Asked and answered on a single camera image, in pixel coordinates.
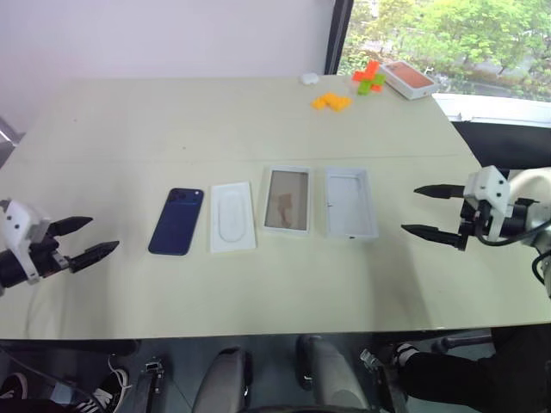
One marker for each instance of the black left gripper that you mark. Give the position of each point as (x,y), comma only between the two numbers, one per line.
(49,258)

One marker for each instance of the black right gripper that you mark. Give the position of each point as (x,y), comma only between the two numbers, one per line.
(473,219)

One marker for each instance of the dark blue smartphone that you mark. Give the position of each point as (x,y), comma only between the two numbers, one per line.
(176,223)

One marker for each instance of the white moulded insert tray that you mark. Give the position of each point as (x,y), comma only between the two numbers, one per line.
(232,217)

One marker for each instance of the phone box with orange print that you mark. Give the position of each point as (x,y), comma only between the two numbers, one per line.
(406,79)

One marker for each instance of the cream curved plastic shape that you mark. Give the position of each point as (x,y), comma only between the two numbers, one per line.
(531,178)

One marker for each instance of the white window sill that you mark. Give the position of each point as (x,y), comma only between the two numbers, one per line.
(495,107)

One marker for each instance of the grey metal object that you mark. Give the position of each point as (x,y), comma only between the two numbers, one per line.
(8,139)

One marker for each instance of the black and white shoe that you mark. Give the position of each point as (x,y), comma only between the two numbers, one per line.
(409,353)

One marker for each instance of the green toy block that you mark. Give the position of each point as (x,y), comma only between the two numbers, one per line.
(372,82)

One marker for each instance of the black and white sneaker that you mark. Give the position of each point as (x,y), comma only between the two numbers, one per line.
(13,385)
(105,389)

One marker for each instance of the yellow toy blocks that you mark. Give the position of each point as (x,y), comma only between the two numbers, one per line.
(332,102)

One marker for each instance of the red green toy blocks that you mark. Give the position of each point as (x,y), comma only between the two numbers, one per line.
(368,71)

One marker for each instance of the black trouser leg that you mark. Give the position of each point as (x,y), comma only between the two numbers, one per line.
(473,372)

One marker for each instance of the white earbuds case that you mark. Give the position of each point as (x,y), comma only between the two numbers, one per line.
(309,78)

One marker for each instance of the dark rounded grey shape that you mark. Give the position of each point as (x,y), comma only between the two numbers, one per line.
(228,378)

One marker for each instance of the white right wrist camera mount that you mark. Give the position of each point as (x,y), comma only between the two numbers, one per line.
(490,189)

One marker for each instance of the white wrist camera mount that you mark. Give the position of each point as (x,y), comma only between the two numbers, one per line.
(490,189)
(19,228)

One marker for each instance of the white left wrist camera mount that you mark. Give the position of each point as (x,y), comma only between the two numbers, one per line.
(19,228)

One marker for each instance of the black window frame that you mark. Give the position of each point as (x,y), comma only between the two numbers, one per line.
(338,34)

